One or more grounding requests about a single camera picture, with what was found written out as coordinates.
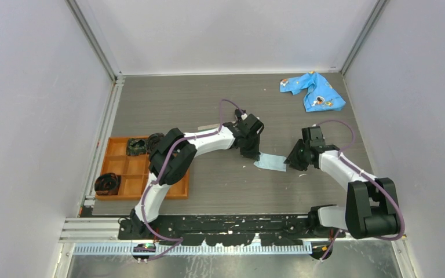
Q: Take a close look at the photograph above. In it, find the light blue lens cloth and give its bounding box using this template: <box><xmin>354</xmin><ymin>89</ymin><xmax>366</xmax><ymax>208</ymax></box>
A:
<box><xmin>254</xmin><ymin>152</ymin><xmax>287</xmax><ymax>172</ymax></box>

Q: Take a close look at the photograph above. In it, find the beige glasses case green lining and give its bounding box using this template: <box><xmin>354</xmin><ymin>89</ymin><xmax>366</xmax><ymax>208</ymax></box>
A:
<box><xmin>198</xmin><ymin>123</ymin><xmax>220</xmax><ymax>131</ymax></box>

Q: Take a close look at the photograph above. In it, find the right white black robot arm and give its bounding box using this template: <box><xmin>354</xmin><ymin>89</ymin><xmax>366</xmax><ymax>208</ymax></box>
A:
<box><xmin>285</xmin><ymin>126</ymin><xmax>404</xmax><ymax>240</ymax></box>

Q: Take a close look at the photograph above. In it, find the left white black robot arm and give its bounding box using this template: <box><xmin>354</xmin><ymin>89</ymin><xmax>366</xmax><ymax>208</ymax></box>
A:
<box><xmin>130</xmin><ymin>113</ymin><xmax>265</xmax><ymax>240</ymax></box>

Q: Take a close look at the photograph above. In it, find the blue patterned cloth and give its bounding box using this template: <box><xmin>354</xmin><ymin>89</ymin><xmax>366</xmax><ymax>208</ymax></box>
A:
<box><xmin>279</xmin><ymin>71</ymin><xmax>346</xmax><ymax>112</ymax></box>

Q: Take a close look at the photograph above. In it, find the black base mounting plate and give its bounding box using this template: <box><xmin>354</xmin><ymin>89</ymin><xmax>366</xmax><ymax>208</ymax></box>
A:
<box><xmin>118</xmin><ymin>214</ymin><xmax>337</xmax><ymax>247</ymax></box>

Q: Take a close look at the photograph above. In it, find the black patterned rolled item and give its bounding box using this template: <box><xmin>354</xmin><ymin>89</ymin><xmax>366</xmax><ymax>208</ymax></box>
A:
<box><xmin>145</xmin><ymin>133</ymin><xmax>165</xmax><ymax>153</ymax></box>

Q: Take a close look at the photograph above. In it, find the dark camouflage rolled item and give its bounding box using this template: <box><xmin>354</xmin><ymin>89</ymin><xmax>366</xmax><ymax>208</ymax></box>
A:
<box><xmin>126</xmin><ymin>138</ymin><xmax>147</xmax><ymax>156</ymax></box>

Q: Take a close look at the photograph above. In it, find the orange compartment tray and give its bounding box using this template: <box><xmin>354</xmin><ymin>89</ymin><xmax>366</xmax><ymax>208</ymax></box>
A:
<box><xmin>94</xmin><ymin>136</ymin><xmax>191</xmax><ymax>202</ymax></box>

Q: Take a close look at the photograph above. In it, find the black orange rolled item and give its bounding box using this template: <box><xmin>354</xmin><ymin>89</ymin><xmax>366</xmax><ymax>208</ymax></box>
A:
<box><xmin>94</xmin><ymin>173</ymin><xmax>122</xmax><ymax>196</ymax></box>

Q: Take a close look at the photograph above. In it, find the perforated metal cable rail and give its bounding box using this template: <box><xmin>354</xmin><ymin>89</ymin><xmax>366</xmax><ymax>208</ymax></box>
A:
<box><xmin>73</xmin><ymin>242</ymin><xmax>312</xmax><ymax>255</ymax></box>

